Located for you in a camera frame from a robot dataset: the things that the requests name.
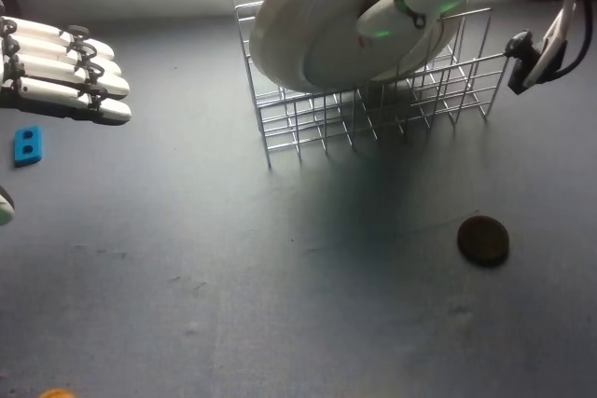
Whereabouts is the silver wire rack shelf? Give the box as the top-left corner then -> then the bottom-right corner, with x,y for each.
227,0 -> 510,169

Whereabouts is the white shallow plate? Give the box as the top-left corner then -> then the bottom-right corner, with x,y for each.
248,0 -> 464,92

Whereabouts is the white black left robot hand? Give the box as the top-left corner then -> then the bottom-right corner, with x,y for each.
0,15 -> 133,226

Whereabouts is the blue block with two holes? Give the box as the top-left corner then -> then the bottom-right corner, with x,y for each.
12,125 -> 44,169

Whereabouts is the round chocolate sandwich cookie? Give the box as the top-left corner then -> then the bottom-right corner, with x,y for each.
456,214 -> 510,268

